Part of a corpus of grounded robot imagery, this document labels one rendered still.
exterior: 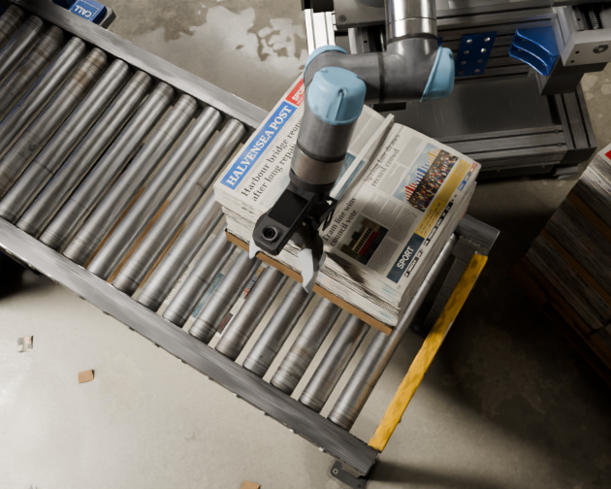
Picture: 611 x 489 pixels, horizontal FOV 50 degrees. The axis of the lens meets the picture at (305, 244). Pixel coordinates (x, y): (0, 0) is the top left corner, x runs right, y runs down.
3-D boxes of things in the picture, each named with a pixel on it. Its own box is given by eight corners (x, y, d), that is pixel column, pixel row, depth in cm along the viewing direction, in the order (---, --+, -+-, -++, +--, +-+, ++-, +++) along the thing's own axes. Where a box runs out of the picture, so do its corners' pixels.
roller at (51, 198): (160, 84, 157) (154, 72, 152) (36, 245, 144) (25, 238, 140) (144, 75, 158) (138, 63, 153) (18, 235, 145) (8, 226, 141)
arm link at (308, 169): (332, 169, 92) (282, 143, 94) (323, 195, 95) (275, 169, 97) (355, 148, 97) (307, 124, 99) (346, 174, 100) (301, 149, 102)
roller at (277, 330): (367, 194, 145) (382, 194, 141) (251, 379, 133) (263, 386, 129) (353, 179, 143) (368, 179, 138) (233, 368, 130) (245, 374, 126)
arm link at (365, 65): (374, 84, 106) (380, 119, 98) (305, 88, 106) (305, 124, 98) (374, 37, 101) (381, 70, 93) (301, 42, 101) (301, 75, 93)
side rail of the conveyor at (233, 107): (489, 248, 145) (501, 228, 134) (478, 269, 144) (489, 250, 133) (27, 9, 176) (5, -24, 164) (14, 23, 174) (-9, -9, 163)
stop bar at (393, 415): (489, 260, 132) (491, 257, 130) (382, 455, 121) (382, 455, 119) (473, 252, 133) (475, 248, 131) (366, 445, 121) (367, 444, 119)
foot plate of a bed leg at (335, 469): (385, 457, 196) (385, 457, 195) (361, 501, 193) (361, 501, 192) (346, 433, 199) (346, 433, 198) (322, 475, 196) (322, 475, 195)
